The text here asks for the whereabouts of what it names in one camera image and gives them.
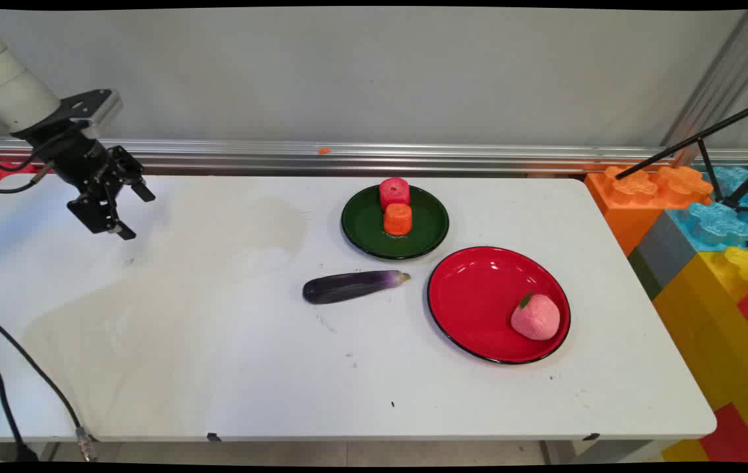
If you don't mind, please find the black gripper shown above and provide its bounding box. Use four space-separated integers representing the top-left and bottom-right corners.
14 120 156 241

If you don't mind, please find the orange cylinder block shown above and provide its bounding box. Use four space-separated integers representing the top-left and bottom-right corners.
383 203 413 237

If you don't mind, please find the purple toy eggplant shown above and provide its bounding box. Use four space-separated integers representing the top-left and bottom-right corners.
302 269 411 305

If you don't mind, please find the dark green round plate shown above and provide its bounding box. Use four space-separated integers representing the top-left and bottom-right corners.
340 183 450 261

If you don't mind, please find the red cylinder block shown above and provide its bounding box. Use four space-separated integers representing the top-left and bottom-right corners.
379 177 411 211

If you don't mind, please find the red round plate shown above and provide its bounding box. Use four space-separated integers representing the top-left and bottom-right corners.
427 246 572 365

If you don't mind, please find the pink toy peach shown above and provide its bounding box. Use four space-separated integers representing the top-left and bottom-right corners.
511 292 561 342

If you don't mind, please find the orange giant building block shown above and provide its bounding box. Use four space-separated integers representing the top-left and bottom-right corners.
584 164 716 258

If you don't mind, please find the gray giant building block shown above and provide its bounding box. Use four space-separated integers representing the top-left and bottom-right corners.
627 210 698 300

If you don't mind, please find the black tripod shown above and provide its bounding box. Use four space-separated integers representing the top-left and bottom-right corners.
614 94 748 215

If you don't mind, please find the blue giant building block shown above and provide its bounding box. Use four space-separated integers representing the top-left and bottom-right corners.
666 166 748 254

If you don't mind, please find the yellow giant building block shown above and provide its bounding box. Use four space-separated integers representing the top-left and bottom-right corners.
653 246 748 463

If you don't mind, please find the black cable with metal connector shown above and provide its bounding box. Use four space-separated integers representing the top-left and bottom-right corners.
0 160 99 462

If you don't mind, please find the aluminium rail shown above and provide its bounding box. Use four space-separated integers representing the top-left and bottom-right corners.
0 137 748 175

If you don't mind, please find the gray table leg frame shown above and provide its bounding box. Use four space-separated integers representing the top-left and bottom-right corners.
540 439 669 464

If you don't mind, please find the aluminium frame post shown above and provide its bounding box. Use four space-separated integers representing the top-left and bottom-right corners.
662 9 748 165

